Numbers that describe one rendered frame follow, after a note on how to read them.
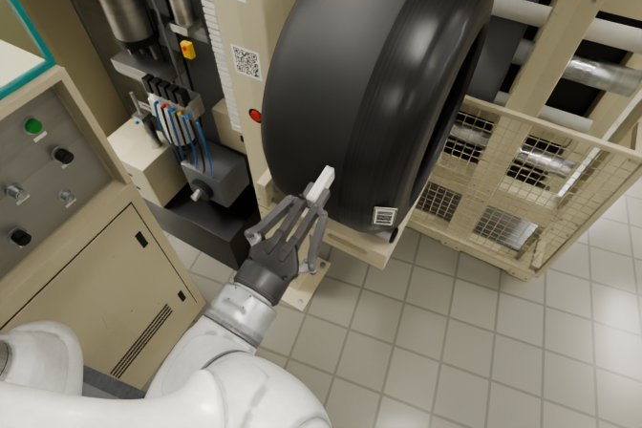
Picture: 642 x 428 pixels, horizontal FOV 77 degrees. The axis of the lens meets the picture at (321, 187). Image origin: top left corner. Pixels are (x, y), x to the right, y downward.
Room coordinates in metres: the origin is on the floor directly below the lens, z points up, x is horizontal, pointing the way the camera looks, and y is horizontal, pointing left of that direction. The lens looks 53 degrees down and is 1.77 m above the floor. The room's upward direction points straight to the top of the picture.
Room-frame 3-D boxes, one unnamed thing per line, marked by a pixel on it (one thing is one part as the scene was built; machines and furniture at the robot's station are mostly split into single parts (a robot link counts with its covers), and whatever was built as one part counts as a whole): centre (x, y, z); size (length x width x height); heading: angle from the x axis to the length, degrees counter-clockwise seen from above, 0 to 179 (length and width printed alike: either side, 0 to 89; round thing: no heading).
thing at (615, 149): (0.89, -0.46, 0.65); 0.90 x 0.02 x 0.70; 61
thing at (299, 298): (0.82, 0.13, 0.01); 0.27 x 0.27 x 0.02; 61
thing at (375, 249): (0.59, -0.03, 0.84); 0.36 x 0.09 x 0.06; 61
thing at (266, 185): (0.80, 0.06, 0.90); 0.40 x 0.03 x 0.10; 151
